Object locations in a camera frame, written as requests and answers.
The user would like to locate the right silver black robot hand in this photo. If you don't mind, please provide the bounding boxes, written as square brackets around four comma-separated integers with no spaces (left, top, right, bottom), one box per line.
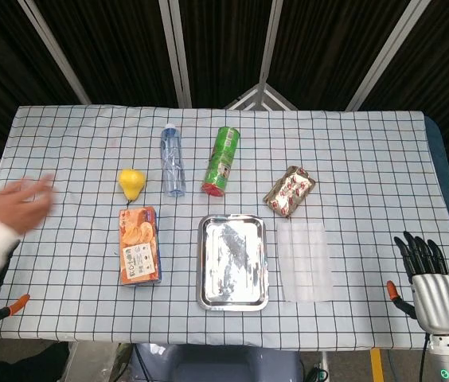
[386,230,449,335]

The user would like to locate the white paper sheet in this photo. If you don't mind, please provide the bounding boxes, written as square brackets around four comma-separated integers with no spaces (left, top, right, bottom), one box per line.
[276,221,334,303]

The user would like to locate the person's bare hand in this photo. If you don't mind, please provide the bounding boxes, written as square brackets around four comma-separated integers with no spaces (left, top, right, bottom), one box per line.
[0,173,57,236]

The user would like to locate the rectangular stainless steel tray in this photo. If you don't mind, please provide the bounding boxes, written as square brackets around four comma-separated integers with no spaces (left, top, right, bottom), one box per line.
[196,213,270,312]

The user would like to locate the white checkered tablecloth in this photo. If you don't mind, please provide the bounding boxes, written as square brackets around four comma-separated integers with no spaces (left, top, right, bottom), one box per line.
[0,103,449,352]

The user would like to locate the orange cookie box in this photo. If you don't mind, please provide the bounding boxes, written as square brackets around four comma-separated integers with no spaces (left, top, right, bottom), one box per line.
[118,205,162,287]

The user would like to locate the gold red wrapped snack pack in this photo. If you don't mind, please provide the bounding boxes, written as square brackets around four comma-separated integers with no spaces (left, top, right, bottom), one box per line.
[263,165,316,219]

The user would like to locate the yellow pear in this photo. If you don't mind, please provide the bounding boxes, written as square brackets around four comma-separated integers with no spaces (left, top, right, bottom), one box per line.
[118,168,146,201]

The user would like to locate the blue grey robot torso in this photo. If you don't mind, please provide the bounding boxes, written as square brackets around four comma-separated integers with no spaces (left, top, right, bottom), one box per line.
[128,343,303,382]

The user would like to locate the clear plastic water bottle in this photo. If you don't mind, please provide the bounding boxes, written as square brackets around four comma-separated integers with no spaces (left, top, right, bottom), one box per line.
[160,123,187,198]

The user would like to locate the green chips can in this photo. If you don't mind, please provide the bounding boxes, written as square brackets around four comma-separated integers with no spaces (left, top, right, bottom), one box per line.
[201,126,242,197]

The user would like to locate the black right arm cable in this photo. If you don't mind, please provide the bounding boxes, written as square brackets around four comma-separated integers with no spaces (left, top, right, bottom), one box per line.
[418,333,429,382]

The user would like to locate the white metal frame post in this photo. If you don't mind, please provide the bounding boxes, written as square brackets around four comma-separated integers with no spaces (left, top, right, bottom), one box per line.
[345,0,433,112]
[256,0,286,109]
[158,0,193,108]
[17,0,92,106]

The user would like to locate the white triangular frame foot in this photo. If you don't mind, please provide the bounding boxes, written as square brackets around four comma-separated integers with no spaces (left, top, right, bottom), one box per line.
[224,82,299,111]

